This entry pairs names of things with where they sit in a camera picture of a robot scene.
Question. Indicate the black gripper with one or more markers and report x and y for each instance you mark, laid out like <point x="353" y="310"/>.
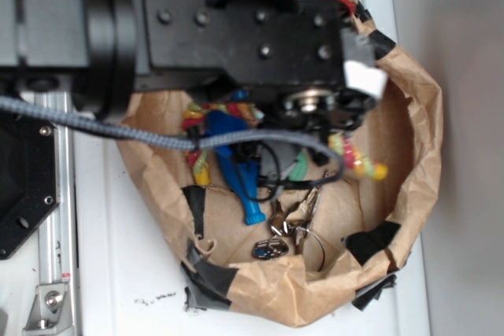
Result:
<point x="303" y="63"/>

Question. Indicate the multicolored twisted rope toy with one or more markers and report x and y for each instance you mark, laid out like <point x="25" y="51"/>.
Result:
<point x="195" y="115"/>

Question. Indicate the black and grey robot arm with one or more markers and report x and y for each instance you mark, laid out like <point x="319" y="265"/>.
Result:
<point x="87" y="48"/>

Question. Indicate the green dimpled rubber ball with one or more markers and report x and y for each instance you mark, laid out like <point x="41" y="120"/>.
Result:
<point x="300" y="168"/>

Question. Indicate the blue plastic bottle toy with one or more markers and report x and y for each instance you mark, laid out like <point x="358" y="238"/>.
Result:
<point x="240" y="173"/>

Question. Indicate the silver key bunch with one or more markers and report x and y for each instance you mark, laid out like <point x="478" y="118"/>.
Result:
<point x="294" y="223"/>

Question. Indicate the brown paper bag bin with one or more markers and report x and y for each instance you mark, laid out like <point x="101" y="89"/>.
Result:
<point x="362" y="232"/>

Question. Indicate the white plastic tray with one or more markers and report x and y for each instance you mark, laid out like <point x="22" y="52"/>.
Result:
<point x="131" y="284"/>

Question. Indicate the black hexagonal mount plate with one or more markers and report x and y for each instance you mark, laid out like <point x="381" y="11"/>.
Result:
<point x="28" y="179"/>

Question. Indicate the aluminium extrusion rail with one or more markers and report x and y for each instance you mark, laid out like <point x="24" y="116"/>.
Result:
<point x="57" y="235"/>

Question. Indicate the grey metal corner bracket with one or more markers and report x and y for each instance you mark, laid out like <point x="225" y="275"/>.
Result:
<point x="51" y="311"/>

